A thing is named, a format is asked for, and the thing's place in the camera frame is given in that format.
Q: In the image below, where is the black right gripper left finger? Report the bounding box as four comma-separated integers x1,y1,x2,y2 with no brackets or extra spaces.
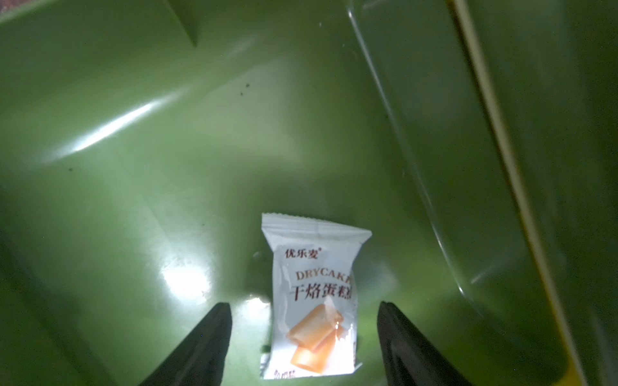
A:
142,302,233,385

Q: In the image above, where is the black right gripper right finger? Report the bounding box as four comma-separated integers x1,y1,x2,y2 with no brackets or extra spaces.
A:
377,302,472,386

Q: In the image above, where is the green bottom drawer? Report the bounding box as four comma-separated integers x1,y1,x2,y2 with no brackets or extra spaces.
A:
1,1,617,385

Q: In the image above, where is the white orange snack packet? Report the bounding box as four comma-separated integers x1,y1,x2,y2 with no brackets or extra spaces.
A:
261,213,372,381

